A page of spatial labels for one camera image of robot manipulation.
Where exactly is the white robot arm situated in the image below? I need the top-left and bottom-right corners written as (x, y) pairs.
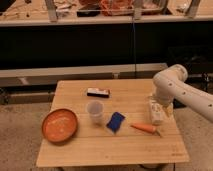
top-left (153, 64), bottom-right (213, 123)

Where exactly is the wooden table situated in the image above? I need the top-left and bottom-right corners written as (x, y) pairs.
top-left (36, 79), bottom-right (189, 167)

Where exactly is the cluttered upper workbench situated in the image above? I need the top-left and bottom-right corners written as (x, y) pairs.
top-left (0, 0), bottom-right (213, 27)

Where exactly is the clear plastic cup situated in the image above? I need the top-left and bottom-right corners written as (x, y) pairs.
top-left (86, 101), bottom-right (104, 124)

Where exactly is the black and white box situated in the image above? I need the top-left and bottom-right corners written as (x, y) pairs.
top-left (87, 88), bottom-right (110, 98)

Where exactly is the orange ceramic bowl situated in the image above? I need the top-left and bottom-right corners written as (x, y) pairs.
top-left (42, 109), bottom-right (78, 143)

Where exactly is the white plastic bottle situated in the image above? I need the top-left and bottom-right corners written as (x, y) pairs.
top-left (149, 98), bottom-right (164, 125)

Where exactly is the orange carrot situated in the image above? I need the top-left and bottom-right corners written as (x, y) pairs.
top-left (131, 123), bottom-right (160, 135)

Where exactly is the long metal shelf rail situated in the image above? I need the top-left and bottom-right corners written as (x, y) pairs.
top-left (0, 63), bottom-right (167, 87)

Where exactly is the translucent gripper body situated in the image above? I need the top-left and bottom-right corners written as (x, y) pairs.
top-left (152, 96), bottom-right (173, 117)

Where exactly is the blue sponge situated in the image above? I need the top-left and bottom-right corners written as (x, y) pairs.
top-left (107, 112), bottom-right (125, 133)

